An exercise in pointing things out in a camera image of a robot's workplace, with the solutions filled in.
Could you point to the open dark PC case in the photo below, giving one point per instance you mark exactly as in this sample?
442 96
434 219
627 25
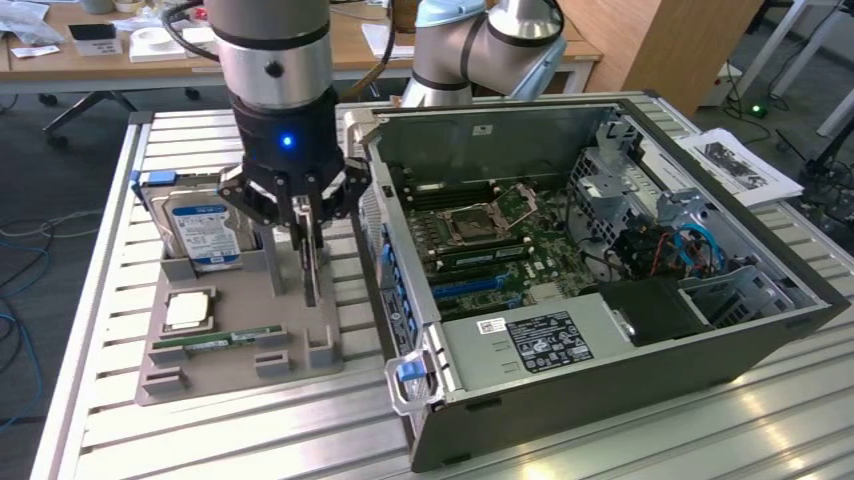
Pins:
567 415

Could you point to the wooden cabinet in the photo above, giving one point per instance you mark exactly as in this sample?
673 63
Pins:
708 50

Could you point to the black desk leg with casters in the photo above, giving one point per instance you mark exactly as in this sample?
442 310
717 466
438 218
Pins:
70 114

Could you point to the loose green RAM stick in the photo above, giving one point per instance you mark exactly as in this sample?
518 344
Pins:
221 338

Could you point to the CPU socket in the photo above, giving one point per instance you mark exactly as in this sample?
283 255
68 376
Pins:
477 222

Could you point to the silver CPU chip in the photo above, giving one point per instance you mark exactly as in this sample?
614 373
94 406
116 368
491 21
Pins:
187 310

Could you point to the grey plastic bag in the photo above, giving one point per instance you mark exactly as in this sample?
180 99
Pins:
27 22

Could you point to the RAM stick seated in slot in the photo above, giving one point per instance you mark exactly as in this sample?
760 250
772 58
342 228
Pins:
481 257

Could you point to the silver chipset heat sink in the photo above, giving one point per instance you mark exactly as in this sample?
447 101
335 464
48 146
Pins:
546 295

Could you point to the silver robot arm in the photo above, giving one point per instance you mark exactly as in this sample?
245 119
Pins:
274 50

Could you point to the graphics card with metal bracket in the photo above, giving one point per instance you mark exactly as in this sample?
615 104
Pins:
309 260

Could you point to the device with green light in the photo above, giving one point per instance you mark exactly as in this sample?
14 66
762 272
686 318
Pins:
758 110

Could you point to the silver disk in blue carrier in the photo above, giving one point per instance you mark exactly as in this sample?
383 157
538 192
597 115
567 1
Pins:
194 182

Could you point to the small white box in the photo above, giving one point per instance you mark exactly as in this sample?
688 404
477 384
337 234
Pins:
200 37

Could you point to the silver socket cover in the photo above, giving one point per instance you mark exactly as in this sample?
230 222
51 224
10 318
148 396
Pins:
527 214

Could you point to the brown cardboard box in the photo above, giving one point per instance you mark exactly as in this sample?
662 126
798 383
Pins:
402 17

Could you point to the wooden office desk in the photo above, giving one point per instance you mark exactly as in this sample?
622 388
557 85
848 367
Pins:
583 50
67 67

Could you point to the open silver disk bay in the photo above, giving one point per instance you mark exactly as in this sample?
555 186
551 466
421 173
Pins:
734 300

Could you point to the perforated silver disk bay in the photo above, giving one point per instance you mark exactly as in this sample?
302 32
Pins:
594 210

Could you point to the blue case release latch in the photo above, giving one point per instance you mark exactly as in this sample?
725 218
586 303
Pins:
409 374

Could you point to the black and white label box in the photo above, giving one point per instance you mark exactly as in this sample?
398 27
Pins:
95 40

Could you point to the hard disk with blue label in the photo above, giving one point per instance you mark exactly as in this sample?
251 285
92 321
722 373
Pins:
200 225

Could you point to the white paper pile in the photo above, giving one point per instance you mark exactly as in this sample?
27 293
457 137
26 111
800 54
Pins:
383 45

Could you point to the grey parts rack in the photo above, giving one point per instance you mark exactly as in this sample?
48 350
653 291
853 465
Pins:
294 320

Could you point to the blue expansion slot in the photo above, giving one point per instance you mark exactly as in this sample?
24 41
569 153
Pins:
467 287

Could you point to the white desk frame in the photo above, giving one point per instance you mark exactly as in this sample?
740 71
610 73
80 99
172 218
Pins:
840 116

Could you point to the stack of printed papers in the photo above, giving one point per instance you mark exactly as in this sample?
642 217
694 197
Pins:
734 165

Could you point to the white tape roll holder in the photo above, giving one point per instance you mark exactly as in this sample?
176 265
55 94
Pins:
156 47

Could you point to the grey power supply unit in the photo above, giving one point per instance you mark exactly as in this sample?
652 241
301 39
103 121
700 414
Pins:
481 360

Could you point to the green motherboard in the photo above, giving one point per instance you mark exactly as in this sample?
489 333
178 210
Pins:
554 260

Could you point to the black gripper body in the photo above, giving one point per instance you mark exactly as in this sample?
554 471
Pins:
287 150

